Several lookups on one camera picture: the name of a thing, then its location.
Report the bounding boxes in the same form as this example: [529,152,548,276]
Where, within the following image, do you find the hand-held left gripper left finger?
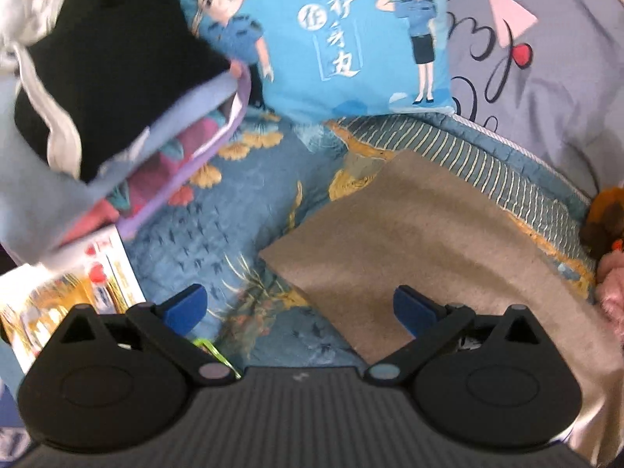
[49,284,236,385]

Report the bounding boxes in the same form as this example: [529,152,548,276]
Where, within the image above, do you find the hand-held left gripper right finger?
[365,285,554,385]

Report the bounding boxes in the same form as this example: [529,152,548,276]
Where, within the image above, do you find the taupe knit sweater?
[258,150,624,466]

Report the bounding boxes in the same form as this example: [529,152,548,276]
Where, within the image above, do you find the green edged small packet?
[192,339,242,381]

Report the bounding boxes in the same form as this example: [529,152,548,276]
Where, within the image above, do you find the blue floral quilt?
[0,107,598,449]

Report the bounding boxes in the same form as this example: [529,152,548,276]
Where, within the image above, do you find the playing card box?
[0,227,147,374]

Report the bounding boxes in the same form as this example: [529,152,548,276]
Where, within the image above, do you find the coral folded garment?
[73,199,124,241]

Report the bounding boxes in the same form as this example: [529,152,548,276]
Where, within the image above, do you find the pink floral folded garment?
[92,112,235,225]

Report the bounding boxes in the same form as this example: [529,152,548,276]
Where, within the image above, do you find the pink fuzzy garment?
[595,251,624,337]

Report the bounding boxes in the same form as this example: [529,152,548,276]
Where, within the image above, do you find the red panda plush toy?
[580,188,624,259]

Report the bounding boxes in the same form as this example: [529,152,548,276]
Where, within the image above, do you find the black garment with white stripe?
[14,0,232,183]

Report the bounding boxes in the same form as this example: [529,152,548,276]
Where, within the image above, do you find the grey printed sheet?
[441,0,624,200]

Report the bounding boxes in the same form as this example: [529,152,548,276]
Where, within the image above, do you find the blue cartoon cushion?
[163,0,454,125]

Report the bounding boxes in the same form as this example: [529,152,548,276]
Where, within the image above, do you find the white puffer jacket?
[0,0,73,76]

